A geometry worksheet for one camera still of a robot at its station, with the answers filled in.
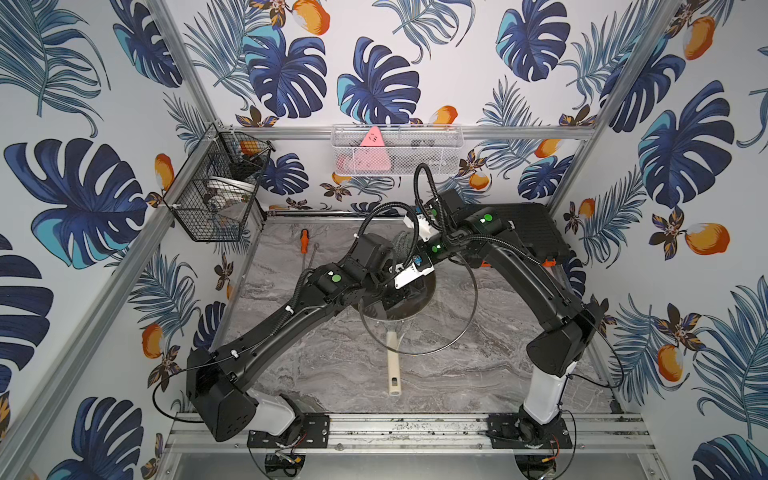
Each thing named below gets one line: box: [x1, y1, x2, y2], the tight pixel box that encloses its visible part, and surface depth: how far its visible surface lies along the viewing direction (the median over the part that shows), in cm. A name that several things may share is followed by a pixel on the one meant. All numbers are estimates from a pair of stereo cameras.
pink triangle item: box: [344, 126, 391, 171], surface depth 92 cm
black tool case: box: [495, 203, 572, 267], surface depth 111 cm
